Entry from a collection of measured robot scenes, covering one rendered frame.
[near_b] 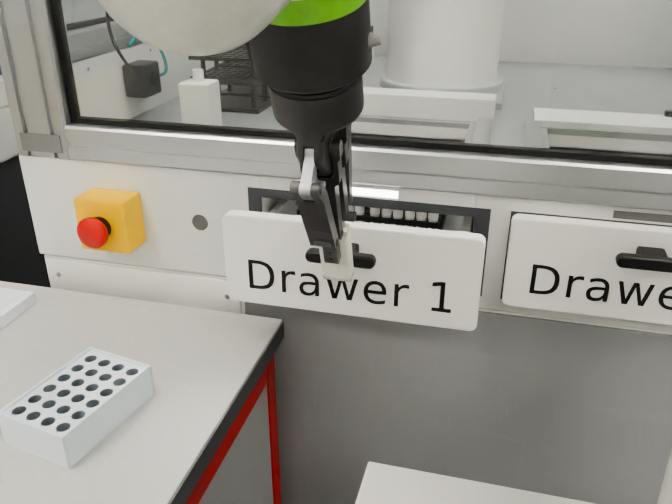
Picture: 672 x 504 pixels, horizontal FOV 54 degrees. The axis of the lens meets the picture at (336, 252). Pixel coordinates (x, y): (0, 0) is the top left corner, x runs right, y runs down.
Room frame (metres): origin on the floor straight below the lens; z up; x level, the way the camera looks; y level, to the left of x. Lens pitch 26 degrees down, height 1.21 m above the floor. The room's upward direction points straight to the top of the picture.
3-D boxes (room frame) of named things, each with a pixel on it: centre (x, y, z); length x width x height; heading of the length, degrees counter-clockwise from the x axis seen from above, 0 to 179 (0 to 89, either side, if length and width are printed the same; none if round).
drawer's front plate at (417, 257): (0.65, -0.01, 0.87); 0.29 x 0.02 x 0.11; 76
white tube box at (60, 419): (0.54, 0.26, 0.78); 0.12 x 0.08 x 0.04; 155
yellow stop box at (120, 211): (0.78, 0.29, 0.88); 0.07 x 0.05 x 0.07; 76
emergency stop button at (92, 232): (0.75, 0.30, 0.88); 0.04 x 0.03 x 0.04; 76
